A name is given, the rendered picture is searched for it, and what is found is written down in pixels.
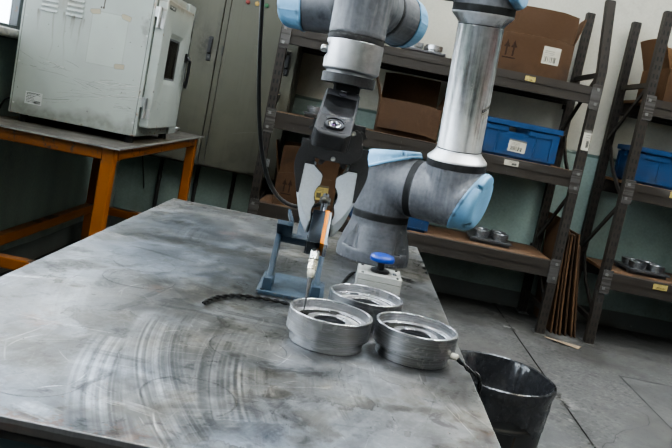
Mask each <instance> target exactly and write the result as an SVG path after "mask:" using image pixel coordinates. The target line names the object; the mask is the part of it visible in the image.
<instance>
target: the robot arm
mask: <svg viewBox="0 0 672 448"><path fill-rule="evenodd" d="M445 1H452V2H453V7H452V12H453V14H454V15H455V17H456V18H457V20H458V26H457V32H456V38H455V44H454V50H453V55H452V61H451V67H450V73H449V79H448V84H447V90H446V96H445V102H444V108H443V114H442V119H441V125H440V131H439V137H438V143H437V147H436V148H435V149H434V150H432V151H431V152H429V153H428V155H427V161H423V160H422V159H423V157H422V153H420V152H411V151H399V150H386V149H370V150H365V149H363V141H364V140H366V139H367V137H366V136H365V131H366V127H365V126H361V125H356V124H355V118H356V114H357V110H358V106H359V101H360V96H359V93H360V89H366V90H374V87H375V82H376V81H375V80H373V78H377V77H379V72H380V67H381V62H382V56H383V51H384V44H385V43H386V44H387V45H389V46H391V47H400V48H407V47H411V46H413V45H415V44H416V43H418V42H419V41H420V40H421V39H422V38H423V36H424V35H425V33H426V31H427V28H428V13H427V11H426V8H425V7H424V5H423V4H422V3H421V2H420V1H419V0H277V12H278V16H279V18H280V21H281V22H282V23H283V24H284V25H285V26H286V27H289V28H293V29H298V30H301V31H302V32H305V31H310V32H317V33H324V34H328V40H327V42H328V43H329V45H326V44H322V45H321V51H322V52H327V53H326V54H325V55H324V61H323V67H324V68H326V71H324V70H323V72H322V77H321V80H322V81H326V82H330V83H333V84H334V87H333V89H332V88H327V89H326V92H325V95H324V98H323V101H322V104H321V107H320V110H319V113H318V115H317V117H314V120H313V125H311V126H309V128H310V129H311V131H312V132H311V135H310V137H309V139H308V138H305V137H303V138H302V143H301V146H300V148H299V150H298V152H297V154H296V157H295V162H294V175H295V185H296V194H297V203H298V212H299V217H300V221H301V224H302V226H303V229H304V231H305V232H308V231H309V227H310V222H311V218H312V207H313V206H314V204H315V191H316V189H317V188H318V187H319V186H320V184H321V181H322V178H323V173H322V172H321V171H320V170H319V168H318V167H317V166H316V163H317V162H315V159H316V158H317V159H319V161H318V164H319V165H322V164H323V163H324V162H325V161H330V162H335V163H339V164H340V166H341V169H345V168H346V165H349V166H350V167H349V168H347V171H346V172H344V173H342V174H341V175H339V176H337V177H336V182H335V189H336V191H337V199H336V201H335V203H334V207H333V208H334V215H333V217H332V219H331V224H330V229H329V237H332V236H333V235H334V234H335V233H336V232H337V231H338V230H339V229H340V228H341V227H342V225H343V224H344V222H345V220H346V219H347V217H348V215H349V213H350V211H351V209H352V207H353V211H352V216H351V218H350V220H349V222H348V224H347V226H346V227H345V229H344V231H343V233H342V235H341V236H340V238H339V240H338V242H337V247H336V253H337V254H339V255H340V256H342V257H345V258H347V259H350V260H353V261H356V262H359V263H363V264H367V265H372V266H377V264H378V262H375V261H373V260H371V259H370V255H371V254H372V253H375V252H381V253H386V254H389V255H391V256H392V257H394V259H395V262H394V264H385V267H384V268H393V269H401V268H406V267H407V265H408V261H409V248H408V238H407V224H408V219H409V217H412V218H416V219H420V220H424V221H428V222H431V223H435V224H439V225H443V226H446V227H447V228H455V229H460V230H470V229H472V228H474V227H475V226H476V225H477V224H478V223H479V221H480V220H481V218H482V216H483V215H484V213H485V211H486V209H487V206H488V204H489V201H490V198H491V195H492V191H493V183H494V180H493V177H492V176H490V175H489V174H486V168H487V163H486V161H485V160H484V158H483V157H482V155H481V151H482V146H483V140H484V135H485V129H486V124H487V119H488V113H489V108H490V103H491V97H492V92H493V86H494V81H495V76H496V70H497V65H498V60H499V54H500V49H501V44H502V38H503V33H504V28H505V27H506V26H507V25H508V24H510V23H511V22H512V21H514V19H515V14H516V10H518V11H519V10H521V9H524V8H525V7H526V6H527V4H528V0H445ZM353 205H354V206H353Z"/></svg>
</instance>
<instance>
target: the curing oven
mask: <svg viewBox="0 0 672 448"><path fill-rule="evenodd" d="M195 12H196V8H195V7H194V6H192V5H191V4H187V3H186V2H184V1H183V0H24V4H23V11H22V18H21V25H20V32H19V39H18V46H17V53H16V59H15V66H14V73H13V80H12V87H11V94H10V101H9V108H8V111H9V112H14V113H19V118H18V121H23V122H28V115H29V116H34V117H39V118H44V119H49V120H54V121H59V122H64V123H69V124H74V125H79V126H84V127H89V128H94V129H99V130H104V131H109V132H114V133H118V134H123V135H125V137H124V140H123V141H124V142H127V143H133V137H136V136H146V135H155V134H158V138H162V139H166V134H172V133H175V129H176V124H177V120H178V114H179V108H180V102H181V97H182V91H183V87H184V88H185V89H186V88H187V83H188V78H189V73H190V67H191V60H190V56H189V50H190V45H191V41H192V35H193V27H194V21H195V20H194V18H195ZM187 63H188V67H187ZM186 68H187V73H186ZM185 73H186V78H185ZM184 79H185V81H184Z"/></svg>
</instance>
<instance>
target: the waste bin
mask: <svg viewBox="0 0 672 448"><path fill-rule="evenodd" d="M460 351H461V354H462V356H463V358H464V361H465V363H466V365H468V366H469V367H470V368H471V369H472V370H473V371H476V372H478V373H479V374H480V376H481V382H482V390H481V401H482V404H483V406H484V408H485V411H486V413H487V416H488V418H489V420H490V423H491V425H492V428H493V431H494V432H495V435H496V437H497V439H498V442H499V444H500V447H501V448H537V446H538V443H539V440H540V437H541V433H542V432H543V430H544V426H545V423H546V421H547V418H548V415H549V412H550V409H551V405H552V402H553V400H554V398H555V397H556V394H557V388H556V385H555V384H554V383H553V382H552V381H551V380H550V379H549V378H547V377H546V376H545V375H544V374H542V373H541V372H539V371H537V370H536V369H534V368H532V367H530V366H528V365H526V364H523V363H521V362H518V361H515V360H512V359H509V358H506V357H503V356H499V355H495V354H491V353H486V352H480V351H471V350H460Z"/></svg>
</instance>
